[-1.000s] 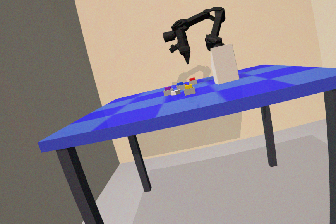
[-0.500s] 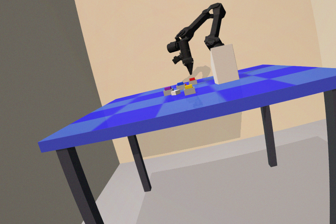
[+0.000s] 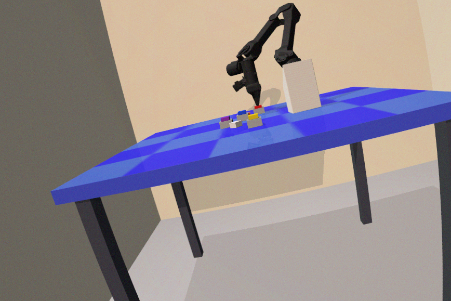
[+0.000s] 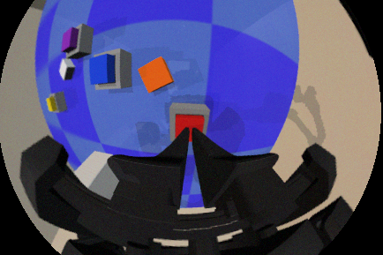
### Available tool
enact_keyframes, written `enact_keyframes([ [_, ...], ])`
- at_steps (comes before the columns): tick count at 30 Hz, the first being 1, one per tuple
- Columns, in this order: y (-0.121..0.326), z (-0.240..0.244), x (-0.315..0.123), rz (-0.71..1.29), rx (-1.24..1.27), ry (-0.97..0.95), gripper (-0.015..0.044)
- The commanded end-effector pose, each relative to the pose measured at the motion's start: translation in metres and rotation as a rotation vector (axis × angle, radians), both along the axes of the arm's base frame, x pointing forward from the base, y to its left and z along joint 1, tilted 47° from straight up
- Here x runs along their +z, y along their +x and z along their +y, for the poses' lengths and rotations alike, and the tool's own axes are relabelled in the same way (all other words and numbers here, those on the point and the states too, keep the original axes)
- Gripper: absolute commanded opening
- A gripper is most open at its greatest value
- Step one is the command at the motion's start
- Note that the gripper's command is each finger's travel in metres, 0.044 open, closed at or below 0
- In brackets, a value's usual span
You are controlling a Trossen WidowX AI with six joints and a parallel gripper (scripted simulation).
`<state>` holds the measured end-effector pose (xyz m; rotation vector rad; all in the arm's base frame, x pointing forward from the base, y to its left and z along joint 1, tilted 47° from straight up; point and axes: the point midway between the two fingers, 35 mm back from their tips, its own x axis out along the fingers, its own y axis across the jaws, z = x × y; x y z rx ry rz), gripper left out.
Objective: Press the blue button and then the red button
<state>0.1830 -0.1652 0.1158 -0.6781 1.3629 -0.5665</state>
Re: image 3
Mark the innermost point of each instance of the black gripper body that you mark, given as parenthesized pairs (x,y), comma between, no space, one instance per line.
(252,81)

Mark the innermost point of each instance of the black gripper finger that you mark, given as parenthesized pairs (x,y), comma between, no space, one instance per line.
(256,96)

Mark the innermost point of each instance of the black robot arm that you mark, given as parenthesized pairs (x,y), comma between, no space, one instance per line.
(252,50)

